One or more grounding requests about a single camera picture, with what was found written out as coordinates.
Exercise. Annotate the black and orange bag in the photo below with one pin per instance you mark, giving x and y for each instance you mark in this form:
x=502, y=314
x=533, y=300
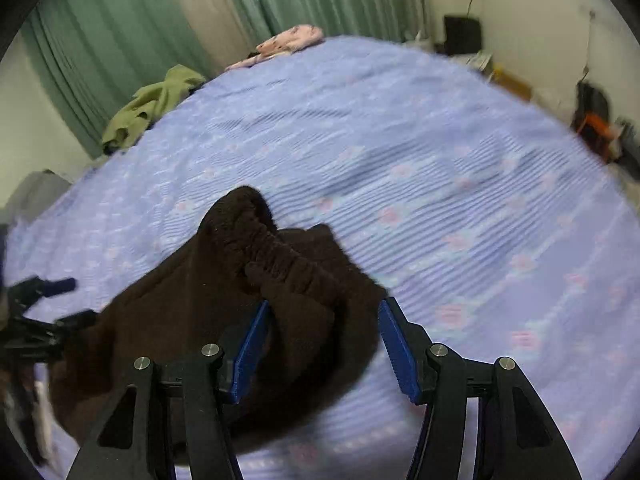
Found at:
x=595, y=120

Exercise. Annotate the pink patterned garment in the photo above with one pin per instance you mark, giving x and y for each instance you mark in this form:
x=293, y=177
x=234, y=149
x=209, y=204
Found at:
x=285, y=42

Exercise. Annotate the green curtain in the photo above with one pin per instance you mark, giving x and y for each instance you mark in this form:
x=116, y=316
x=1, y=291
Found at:
x=115, y=20

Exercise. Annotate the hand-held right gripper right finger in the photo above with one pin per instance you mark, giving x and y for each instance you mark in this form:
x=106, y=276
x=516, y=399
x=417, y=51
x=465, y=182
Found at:
x=400, y=355

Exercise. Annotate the olive green garment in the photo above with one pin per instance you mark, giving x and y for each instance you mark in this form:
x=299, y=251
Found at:
x=145, y=105

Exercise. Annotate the beige curtain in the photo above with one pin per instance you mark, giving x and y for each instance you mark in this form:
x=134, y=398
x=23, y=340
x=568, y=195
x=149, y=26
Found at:
x=200, y=5

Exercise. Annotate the purple floral bed sheet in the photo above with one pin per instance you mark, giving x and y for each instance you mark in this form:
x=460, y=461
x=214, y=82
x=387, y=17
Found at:
x=400, y=185

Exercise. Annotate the black box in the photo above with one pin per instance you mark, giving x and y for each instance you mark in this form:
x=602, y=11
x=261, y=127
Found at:
x=462, y=35

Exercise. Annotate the dark brown fleece pants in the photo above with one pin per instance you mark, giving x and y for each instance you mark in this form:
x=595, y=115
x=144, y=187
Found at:
x=200, y=290

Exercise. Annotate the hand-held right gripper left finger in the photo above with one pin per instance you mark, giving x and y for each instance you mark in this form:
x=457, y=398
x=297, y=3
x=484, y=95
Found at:
x=252, y=355

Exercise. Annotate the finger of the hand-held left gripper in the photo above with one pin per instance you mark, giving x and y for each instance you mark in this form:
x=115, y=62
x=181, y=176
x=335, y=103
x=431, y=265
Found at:
x=50, y=287
x=65, y=324

